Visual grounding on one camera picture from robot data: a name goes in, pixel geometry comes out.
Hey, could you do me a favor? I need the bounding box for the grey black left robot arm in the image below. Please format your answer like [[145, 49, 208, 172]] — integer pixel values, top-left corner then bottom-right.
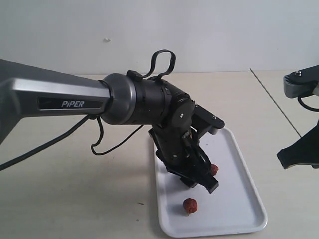
[[0, 60, 224, 193]]

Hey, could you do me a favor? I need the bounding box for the metal skewer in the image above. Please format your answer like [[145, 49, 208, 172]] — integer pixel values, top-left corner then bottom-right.
[[249, 68, 303, 138]]

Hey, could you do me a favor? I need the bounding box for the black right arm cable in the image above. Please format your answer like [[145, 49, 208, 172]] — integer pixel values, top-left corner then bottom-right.
[[297, 95, 319, 112]]

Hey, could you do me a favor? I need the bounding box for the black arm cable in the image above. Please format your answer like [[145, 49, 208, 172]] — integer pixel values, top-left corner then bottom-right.
[[0, 49, 177, 170], [297, 95, 319, 112]]

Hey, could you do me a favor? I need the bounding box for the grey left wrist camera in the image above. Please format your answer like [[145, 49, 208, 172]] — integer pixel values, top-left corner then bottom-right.
[[191, 105, 225, 138]]

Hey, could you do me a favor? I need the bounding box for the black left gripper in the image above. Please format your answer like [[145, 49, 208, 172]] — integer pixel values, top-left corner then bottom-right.
[[149, 124, 219, 194]]

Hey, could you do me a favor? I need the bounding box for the white plastic tray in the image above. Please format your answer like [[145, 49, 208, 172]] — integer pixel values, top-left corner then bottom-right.
[[154, 128, 268, 238]]

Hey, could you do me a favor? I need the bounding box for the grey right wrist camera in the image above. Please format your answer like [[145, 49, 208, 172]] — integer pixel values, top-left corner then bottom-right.
[[283, 65, 319, 99]]

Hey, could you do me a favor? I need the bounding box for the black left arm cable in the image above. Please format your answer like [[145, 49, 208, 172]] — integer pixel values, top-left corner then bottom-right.
[[0, 49, 177, 170]]

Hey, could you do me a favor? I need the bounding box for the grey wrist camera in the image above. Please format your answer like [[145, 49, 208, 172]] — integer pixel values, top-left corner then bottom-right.
[[191, 105, 225, 138], [283, 65, 319, 99]]

